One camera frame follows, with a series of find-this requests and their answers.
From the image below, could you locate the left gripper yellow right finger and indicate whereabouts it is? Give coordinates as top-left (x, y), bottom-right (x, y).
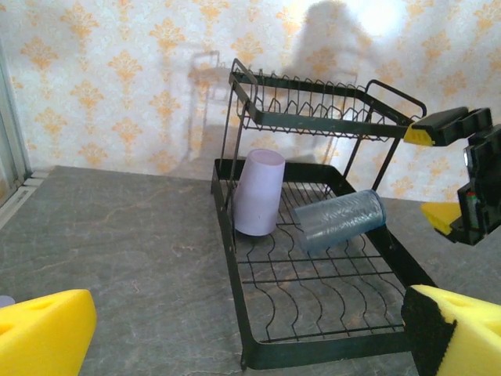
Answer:
top-left (402, 284), bottom-right (501, 376)

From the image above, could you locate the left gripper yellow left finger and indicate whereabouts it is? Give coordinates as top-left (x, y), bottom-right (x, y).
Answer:
top-left (0, 288), bottom-right (98, 376)

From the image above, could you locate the blue translucent plastic cup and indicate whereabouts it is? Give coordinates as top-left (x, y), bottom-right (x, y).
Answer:
top-left (293, 189), bottom-right (388, 255)

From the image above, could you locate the lilac plastic cup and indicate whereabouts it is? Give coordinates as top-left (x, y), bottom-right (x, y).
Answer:
top-left (233, 148), bottom-right (287, 237)

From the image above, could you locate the aluminium side rail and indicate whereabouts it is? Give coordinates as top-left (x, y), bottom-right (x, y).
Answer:
top-left (0, 168), bottom-right (52, 230)

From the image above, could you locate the aluminium corner post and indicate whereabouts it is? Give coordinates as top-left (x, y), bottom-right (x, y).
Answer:
top-left (0, 37), bottom-right (34, 185)

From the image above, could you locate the black wire dish rack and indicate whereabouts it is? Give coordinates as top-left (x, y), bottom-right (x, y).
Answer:
top-left (210, 57), bottom-right (439, 371)

